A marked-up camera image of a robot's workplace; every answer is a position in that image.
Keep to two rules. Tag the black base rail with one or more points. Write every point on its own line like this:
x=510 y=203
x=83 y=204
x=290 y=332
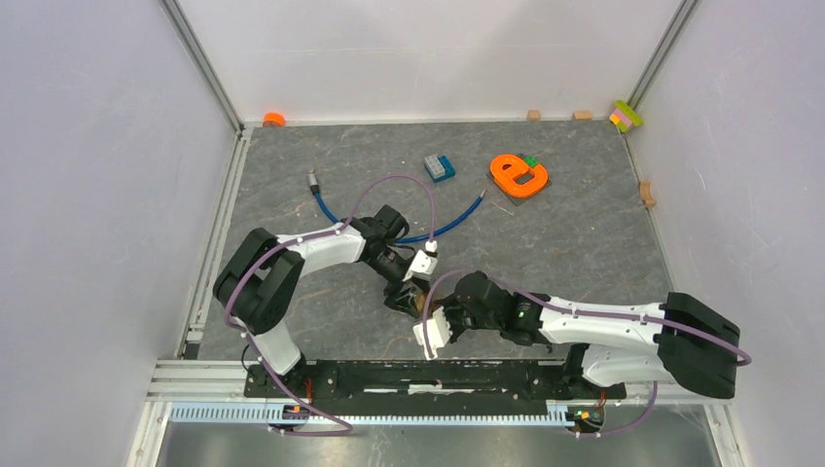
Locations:
x=437 y=387

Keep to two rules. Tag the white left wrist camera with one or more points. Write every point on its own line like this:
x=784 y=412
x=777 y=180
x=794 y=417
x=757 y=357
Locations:
x=424 y=262

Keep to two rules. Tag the blue toy brick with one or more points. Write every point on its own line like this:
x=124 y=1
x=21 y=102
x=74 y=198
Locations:
x=439 y=168

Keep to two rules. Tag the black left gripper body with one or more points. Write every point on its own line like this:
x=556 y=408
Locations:
x=395 y=285

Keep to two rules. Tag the stacked coloured toy bricks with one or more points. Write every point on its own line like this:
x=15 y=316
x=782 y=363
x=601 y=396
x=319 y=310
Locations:
x=624 y=118

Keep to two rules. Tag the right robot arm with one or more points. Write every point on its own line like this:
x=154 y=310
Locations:
x=680 y=340

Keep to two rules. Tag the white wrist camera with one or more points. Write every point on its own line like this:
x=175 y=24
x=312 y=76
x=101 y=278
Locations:
x=424 y=262
x=433 y=334

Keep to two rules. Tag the blue cable lock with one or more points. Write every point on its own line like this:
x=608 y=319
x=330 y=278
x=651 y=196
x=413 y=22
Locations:
x=314 y=187

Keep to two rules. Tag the orange round cap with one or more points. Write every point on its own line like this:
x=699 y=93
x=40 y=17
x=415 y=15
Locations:
x=273 y=119

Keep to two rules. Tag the orange letter e block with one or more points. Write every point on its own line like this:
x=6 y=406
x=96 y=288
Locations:
x=507 y=167

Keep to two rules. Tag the curved wooden block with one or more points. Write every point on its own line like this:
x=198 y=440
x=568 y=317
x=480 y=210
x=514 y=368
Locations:
x=646 y=194

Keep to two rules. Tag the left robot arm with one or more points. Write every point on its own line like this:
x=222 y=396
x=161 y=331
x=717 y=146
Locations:
x=258 y=283

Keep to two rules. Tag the brass padlock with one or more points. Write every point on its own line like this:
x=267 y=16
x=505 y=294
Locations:
x=420 y=305

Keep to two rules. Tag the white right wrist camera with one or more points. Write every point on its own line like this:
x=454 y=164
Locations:
x=433 y=334

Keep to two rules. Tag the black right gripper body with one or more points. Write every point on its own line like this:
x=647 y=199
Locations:
x=459 y=318

